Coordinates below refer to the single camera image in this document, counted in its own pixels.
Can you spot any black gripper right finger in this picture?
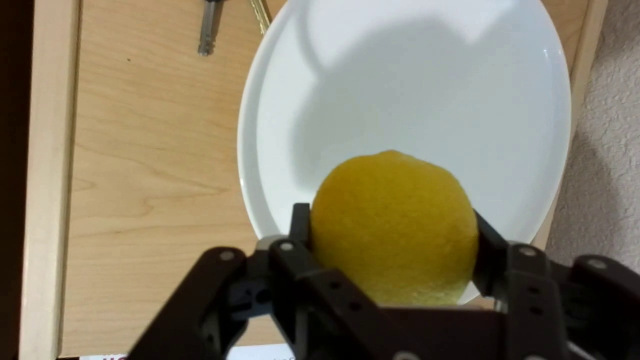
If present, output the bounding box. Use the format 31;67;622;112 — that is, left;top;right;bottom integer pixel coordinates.
468;210;640;360

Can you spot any white round plate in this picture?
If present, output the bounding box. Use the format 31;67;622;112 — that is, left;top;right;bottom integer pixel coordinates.
236;0;574;307

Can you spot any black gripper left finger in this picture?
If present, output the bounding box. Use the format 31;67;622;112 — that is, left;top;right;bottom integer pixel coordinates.
127;203;383;360

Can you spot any wooden nightstand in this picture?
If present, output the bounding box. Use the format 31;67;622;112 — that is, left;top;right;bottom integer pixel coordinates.
18;0;611;360

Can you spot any yellow lemon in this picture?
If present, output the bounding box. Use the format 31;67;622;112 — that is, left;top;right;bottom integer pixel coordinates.
311;150;481;309

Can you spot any small black metal object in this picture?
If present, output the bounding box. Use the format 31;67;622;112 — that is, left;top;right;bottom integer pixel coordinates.
197;0;226;58

